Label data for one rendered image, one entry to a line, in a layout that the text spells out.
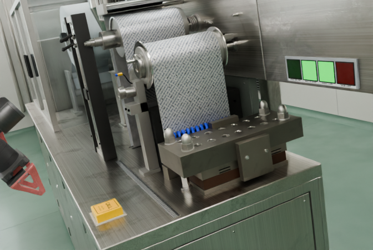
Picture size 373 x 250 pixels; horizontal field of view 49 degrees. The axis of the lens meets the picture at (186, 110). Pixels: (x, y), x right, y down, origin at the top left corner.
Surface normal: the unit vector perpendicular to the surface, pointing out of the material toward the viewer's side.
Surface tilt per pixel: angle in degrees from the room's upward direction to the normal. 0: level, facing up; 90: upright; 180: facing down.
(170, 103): 90
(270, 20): 90
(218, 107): 90
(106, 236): 0
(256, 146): 90
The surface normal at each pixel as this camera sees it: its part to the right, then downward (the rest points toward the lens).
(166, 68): 0.43, 0.15
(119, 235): -0.17, -0.96
